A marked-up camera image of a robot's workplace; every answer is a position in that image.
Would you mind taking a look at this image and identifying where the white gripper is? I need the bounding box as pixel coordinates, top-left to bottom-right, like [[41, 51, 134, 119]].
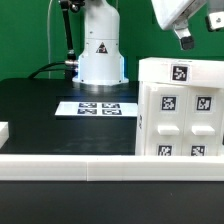
[[151, 0, 224, 50]]

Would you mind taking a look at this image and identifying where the white cabinet top block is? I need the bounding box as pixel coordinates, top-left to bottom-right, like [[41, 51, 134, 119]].
[[139, 57, 224, 88]]

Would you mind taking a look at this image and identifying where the white cabinet body box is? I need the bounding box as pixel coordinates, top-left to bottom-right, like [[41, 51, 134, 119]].
[[135, 81, 224, 157]]

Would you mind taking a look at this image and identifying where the white cabinet door panel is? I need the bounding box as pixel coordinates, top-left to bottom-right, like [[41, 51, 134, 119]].
[[182, 87, 224, 156], [145, 84, 187, 156]]

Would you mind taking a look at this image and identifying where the white tag base sheet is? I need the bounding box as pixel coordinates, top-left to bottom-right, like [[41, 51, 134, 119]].
[[55, 101, 137, 117]]

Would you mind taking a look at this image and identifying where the black cable bundle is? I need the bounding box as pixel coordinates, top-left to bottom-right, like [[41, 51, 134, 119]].
[[27, 61, 75, 80]]

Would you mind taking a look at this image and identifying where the white U-shaped fence frame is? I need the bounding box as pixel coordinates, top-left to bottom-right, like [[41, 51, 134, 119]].
[[0, 121, 224, 182]]

